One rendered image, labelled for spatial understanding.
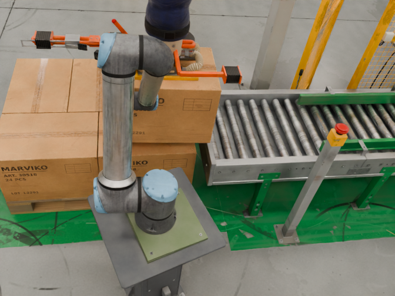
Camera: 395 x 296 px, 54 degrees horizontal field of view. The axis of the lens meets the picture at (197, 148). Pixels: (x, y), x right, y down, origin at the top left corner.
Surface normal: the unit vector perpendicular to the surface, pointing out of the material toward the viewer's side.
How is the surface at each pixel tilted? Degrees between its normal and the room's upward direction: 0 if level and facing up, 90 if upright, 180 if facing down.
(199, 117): 90
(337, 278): 0
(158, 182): 9
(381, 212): 0
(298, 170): 90
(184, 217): 4
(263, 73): 90
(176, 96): 90
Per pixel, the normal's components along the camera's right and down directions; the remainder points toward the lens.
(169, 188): 0.25, -0.65
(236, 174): 0.15, 0.73
